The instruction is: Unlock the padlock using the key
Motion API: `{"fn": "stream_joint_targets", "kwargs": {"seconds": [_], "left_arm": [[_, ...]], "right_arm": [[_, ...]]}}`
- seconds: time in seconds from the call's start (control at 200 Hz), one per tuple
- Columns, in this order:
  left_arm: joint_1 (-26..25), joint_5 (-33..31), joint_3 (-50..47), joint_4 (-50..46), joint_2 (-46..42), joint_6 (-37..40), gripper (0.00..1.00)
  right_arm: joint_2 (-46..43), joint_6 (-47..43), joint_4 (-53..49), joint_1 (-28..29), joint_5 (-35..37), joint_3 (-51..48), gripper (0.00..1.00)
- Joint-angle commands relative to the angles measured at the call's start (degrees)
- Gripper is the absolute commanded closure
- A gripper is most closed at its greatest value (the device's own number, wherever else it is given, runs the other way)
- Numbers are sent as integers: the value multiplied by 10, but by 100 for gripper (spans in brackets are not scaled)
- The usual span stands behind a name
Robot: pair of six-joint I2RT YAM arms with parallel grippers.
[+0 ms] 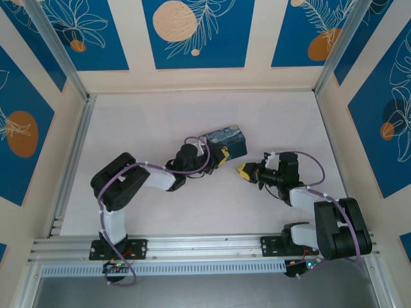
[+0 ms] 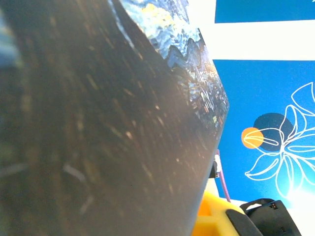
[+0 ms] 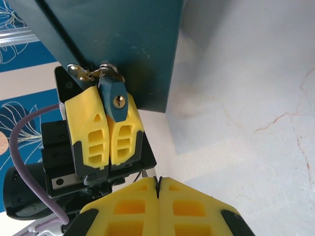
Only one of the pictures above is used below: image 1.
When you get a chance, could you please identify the starry night print tin box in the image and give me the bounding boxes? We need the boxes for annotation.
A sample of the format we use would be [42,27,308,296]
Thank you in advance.
[205,124,248,160]

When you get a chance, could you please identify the blue poster large peach circle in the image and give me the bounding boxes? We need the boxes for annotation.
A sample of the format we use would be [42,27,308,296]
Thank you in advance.
[142,0,256,70]

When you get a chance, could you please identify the blue poster orange circle fern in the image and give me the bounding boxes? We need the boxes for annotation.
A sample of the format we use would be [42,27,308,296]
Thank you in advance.
[271,0,354,69]

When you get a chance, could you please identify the blue poster white flower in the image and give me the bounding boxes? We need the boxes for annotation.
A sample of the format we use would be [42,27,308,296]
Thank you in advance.
[43,0,130,72]

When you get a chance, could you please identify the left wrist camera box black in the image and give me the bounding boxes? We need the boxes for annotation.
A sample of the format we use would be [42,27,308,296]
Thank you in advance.
[177,143,200,171]

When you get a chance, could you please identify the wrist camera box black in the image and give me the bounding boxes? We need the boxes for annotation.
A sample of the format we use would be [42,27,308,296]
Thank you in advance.
[177,143,200,171]
[277,151,300,181]

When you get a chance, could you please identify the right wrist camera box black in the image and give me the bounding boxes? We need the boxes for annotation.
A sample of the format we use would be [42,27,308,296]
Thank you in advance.
[277,151,300,181]

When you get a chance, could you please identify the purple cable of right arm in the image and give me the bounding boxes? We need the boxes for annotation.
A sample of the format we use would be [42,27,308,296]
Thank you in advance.
[295,151,360,280]

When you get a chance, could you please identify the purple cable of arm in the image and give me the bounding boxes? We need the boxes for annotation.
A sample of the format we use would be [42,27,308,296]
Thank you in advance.
[295,151,360,280]
[98,137,213,286]

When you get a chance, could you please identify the black base plate of right arm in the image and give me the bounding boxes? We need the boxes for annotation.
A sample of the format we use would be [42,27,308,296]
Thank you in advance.
[260,235,319,257]

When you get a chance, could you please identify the aluminium side rail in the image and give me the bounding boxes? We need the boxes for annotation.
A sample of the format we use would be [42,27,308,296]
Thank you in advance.
[314,92,363,232]
[48,94,97,238]

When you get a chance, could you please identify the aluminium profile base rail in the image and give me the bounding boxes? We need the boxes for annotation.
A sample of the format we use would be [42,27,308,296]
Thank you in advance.
[27,231,383,264]

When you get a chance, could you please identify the grey slotted cable duct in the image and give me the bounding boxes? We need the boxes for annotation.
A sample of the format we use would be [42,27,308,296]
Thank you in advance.
[40,259,286,277]

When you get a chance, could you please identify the black base plate of left arm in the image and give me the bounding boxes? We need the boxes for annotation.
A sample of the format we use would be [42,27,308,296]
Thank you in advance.
[89,239,148,261]

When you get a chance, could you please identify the blue wall panel white flower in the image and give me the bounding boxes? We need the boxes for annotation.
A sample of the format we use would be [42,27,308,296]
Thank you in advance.
[348,30,411,200]

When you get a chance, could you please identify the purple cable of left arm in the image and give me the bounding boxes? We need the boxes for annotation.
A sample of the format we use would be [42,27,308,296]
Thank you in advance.
[98,137,213,286]

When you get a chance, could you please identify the aluminium frame post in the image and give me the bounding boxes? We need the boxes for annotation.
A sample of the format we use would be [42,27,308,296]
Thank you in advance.
[24,0,89,100]
[313,0,378,97]

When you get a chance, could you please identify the blue wall panel orange disc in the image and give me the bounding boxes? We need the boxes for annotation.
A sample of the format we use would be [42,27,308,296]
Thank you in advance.
[0,44,55,207]

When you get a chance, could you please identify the blue wall panel white leaves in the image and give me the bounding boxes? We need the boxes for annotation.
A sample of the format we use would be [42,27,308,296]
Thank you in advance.
[333,0,411,87]

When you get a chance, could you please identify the blue wall panel narrow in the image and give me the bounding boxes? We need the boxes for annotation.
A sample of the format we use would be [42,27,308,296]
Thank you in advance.
[0,0,67,93]

